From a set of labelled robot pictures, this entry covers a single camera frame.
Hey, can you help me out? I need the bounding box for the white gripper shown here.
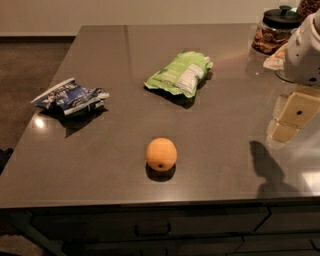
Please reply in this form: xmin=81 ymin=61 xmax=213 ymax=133
xmin=263 ymin=10 xmax=320 ymax=143

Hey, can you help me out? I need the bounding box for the orange fruit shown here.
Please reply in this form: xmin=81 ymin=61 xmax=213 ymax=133
xmin=146 ymin=138 xmax=177 ymax=172

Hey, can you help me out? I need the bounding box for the green chip bag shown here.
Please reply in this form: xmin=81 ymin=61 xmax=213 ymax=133
xmin=144 ymin=51 xmax=213 ymax=98

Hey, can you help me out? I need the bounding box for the blue chip bag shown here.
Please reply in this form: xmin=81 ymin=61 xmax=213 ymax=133
xmin=31 ymin=78 xmax=109 ymax=117

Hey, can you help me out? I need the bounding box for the clear glass container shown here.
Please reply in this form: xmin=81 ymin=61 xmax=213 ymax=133
xmin=275 ymin=70 xmax=293 ymax=83

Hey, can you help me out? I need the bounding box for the glass jar with black lid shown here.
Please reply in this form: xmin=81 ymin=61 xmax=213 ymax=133
xmin=252 ymin=5 xmax=302 ymax=55

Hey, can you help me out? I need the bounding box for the glass jar of brown snacks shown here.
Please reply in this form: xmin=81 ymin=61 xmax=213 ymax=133
xmin=297 ymin=0 xmax=320 ymax=22

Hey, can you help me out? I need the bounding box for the dark cabinet drawer front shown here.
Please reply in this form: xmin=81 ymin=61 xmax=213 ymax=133
xmin=32 ymin=207 xmax=268 ymax=241

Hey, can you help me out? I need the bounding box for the black drawer handle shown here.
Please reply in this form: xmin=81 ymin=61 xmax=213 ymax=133
xmin=134 ymin=223 xmax=172 ymax=238

